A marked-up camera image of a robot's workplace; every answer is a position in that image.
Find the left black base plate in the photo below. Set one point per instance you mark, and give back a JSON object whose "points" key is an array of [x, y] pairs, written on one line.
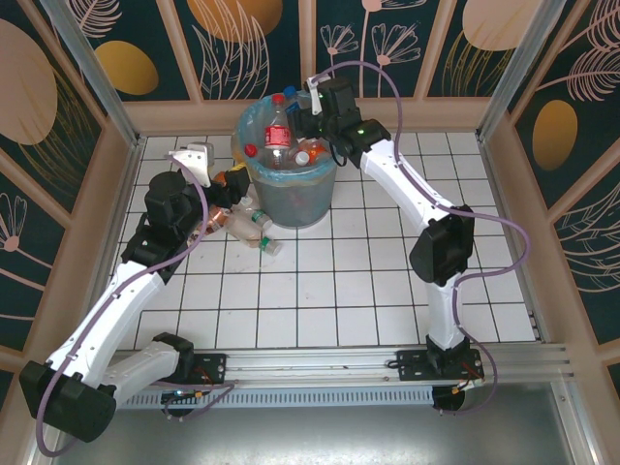
{"points": [[213, 365]]}

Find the blue plastic bin liner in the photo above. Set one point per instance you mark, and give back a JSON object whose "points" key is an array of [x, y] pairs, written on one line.
{"points": [[242, 126]]}

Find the right aluminium frame post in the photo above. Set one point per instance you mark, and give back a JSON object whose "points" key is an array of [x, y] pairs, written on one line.
{"points": [[524, 63]]}

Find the clear bottle orange label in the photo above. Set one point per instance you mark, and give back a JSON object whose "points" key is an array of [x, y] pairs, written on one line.
{"points": [[317, 152]]}

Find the right aluminium side rail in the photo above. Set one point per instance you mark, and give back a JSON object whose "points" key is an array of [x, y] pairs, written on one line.
{"points": [[499, 194]]}

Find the aluminium side rail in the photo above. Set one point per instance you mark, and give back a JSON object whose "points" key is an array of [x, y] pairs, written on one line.
{"points": [[124, 194], [499, 194]]}

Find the left aluminium frame post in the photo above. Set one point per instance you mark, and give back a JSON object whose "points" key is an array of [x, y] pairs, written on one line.
{"points": [[97, 63]]}

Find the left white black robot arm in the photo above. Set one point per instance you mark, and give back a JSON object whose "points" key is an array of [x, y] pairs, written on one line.
{"points": [[121, 300]]}

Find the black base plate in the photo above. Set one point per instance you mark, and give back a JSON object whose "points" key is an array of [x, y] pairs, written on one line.
{"points": [[213, 365], [412, 365]]}

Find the brown coffee drink bottle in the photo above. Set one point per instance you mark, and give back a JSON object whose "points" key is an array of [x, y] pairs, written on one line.
{"points": [[218, 220]]}

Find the clear bottle green label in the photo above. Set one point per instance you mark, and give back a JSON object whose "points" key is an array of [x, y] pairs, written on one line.
{"points": [[242, 227], [269, 245]]}

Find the grey metal front panel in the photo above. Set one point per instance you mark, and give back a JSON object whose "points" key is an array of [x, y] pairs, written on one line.
{"points": [[310, 436]]}

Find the left aluminium side rail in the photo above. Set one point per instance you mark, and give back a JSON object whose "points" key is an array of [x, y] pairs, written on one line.
{"points": [[124, 194]]}

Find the aluminium frame post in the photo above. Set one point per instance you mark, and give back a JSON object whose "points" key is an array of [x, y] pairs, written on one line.
{"points": [[524, 63], [97, 63]]}

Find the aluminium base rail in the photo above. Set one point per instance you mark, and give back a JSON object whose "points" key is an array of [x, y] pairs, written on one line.
{"points": [[315, 363]]}

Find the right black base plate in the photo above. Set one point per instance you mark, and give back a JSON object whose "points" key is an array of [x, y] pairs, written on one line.
{"points": [[412, 365]]}

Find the grey mesh waste bin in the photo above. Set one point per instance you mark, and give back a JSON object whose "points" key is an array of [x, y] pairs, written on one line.
{"points": [[295, 203]]}

